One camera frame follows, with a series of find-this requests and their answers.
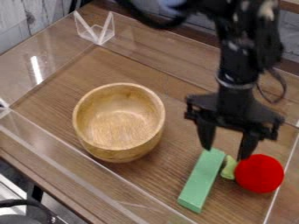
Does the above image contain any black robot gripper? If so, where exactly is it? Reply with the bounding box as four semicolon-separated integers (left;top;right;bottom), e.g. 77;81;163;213
184;86;284;161

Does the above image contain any green rectangular block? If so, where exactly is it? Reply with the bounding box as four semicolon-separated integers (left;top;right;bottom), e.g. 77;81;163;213
177;148;225;214

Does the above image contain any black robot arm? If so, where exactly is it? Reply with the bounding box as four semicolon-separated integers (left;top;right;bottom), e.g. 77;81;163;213
159;0;284;160

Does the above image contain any brown wooden bowl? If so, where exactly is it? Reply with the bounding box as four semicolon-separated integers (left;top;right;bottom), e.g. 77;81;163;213
72;82;165;163

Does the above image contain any green plush leaf piece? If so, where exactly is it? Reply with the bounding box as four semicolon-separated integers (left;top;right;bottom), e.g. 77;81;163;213
220;155;239;180

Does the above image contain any red plush ball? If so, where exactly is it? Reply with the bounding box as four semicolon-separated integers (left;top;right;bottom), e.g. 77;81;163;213
235;154;284;193

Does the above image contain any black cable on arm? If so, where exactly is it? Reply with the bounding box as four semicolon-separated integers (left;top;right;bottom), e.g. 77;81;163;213
255;66;288;105

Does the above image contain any black table leg bracket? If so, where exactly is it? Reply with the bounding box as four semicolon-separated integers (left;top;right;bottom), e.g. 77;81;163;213
0;182;71;224

